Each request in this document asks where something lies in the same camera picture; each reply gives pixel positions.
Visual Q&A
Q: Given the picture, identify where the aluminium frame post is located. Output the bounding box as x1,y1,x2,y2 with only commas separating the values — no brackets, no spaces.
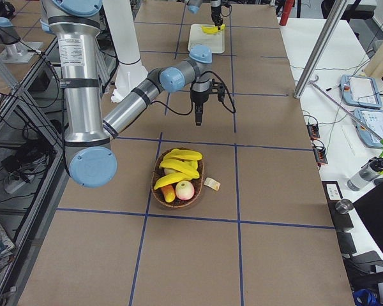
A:
294,0,347,99

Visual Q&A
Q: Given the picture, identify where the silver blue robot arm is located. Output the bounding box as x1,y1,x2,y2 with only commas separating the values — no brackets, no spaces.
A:
41,1,212,187
184,0,223,27

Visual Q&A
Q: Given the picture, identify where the white rectangular bear tray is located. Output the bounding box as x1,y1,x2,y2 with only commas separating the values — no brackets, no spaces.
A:
188,24,225,54

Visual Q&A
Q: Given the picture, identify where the small metal cup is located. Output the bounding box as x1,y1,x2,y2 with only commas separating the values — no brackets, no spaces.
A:
334,198,354,215

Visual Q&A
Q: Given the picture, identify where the yellow star fruit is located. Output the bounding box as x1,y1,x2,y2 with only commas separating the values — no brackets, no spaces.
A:
185,160,199,170

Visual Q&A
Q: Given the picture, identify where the small paper tag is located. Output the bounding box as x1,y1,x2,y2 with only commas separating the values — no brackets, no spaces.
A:
204,177,221,191

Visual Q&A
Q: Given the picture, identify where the yellow banana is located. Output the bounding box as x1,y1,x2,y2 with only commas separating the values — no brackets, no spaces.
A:
153,172,192,190
163,148,203,161
160,159,200,179
200,24,226,34

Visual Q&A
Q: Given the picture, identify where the grey water bottle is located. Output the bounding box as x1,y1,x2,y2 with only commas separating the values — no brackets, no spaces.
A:
347,157,383,191

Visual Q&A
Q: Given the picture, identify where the pink red apple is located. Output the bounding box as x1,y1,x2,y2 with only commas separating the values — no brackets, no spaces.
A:
175,180,195,201

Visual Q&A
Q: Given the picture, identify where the orange circuit board module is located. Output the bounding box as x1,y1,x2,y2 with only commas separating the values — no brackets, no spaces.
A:
306,124,320,140

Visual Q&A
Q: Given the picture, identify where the near blue teach pendant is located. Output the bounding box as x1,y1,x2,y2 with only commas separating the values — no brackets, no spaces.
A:
354,108,383,149

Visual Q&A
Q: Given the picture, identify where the red fire extinguisher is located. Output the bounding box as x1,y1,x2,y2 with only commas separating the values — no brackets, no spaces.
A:
280,0,295,26

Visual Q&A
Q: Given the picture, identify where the woven wicker fruit basket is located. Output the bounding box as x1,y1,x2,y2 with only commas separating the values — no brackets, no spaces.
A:
151,147,204,210

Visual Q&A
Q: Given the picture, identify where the blue teach pendant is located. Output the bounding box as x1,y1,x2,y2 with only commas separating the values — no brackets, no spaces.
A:
354,108,383,149
340,75,382,110

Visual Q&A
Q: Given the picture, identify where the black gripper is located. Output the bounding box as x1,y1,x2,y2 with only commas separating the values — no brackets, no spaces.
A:
210,0,223,26
190,80,225,126

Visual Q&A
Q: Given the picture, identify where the far blue teach pendant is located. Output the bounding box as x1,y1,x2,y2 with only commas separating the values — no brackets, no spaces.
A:
340,75,382,110

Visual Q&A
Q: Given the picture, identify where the yellow orange pear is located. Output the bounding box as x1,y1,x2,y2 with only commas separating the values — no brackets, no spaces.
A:
160,185,176,203

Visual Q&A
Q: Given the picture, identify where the green tipped reacher grabber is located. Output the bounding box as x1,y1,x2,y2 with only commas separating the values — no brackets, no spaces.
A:
308,76,383,157

